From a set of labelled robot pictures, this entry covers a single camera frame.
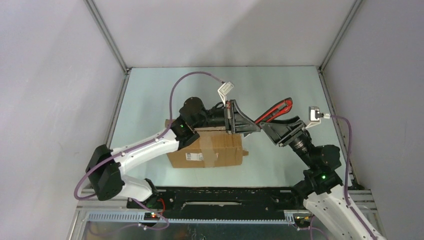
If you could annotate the left small circuit board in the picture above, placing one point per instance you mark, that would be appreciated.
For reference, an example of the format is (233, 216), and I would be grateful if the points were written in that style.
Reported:
(151, 216)

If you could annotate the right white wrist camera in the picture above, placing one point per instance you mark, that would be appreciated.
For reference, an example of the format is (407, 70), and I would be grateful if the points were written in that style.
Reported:
(314, 116)

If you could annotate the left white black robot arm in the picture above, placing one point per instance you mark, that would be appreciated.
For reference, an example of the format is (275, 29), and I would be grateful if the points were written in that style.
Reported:
(107, 168)

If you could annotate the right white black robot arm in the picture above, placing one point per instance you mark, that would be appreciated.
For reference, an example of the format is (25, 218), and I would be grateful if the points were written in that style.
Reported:
(322, 191)

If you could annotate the right small circuit board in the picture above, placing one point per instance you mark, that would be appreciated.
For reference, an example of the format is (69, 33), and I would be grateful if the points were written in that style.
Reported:
(303, 219)

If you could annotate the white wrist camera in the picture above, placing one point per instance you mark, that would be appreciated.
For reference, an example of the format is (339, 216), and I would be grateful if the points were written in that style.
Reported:
(314, 116)
(224, 90)

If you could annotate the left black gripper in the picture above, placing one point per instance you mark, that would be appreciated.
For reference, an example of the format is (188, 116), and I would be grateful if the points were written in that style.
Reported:
(238, 123)

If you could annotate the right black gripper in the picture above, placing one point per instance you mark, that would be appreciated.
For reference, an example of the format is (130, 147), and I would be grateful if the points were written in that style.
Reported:
(276, 131)

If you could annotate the brown cardboard express box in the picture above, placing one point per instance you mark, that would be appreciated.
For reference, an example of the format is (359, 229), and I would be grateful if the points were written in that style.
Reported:
(214, 148)

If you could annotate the grey slotted cable duct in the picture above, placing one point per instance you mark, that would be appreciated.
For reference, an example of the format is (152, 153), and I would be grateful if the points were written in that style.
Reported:
(141, 217)

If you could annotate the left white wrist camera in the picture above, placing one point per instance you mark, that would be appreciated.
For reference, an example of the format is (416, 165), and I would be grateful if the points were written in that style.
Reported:
(224, 90)

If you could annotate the red black utility knife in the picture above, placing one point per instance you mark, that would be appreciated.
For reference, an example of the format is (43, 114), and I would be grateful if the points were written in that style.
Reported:
(280, 108)

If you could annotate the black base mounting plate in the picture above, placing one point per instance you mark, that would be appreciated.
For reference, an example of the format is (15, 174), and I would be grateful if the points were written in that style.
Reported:
(170, 198)

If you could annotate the aluminium frame rail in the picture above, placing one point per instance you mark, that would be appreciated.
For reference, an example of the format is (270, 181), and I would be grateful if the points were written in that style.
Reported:
(106, 34)

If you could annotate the small circuit board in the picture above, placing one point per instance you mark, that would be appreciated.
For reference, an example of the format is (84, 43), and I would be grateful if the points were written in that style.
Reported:
(303, 219)
(151, 216)

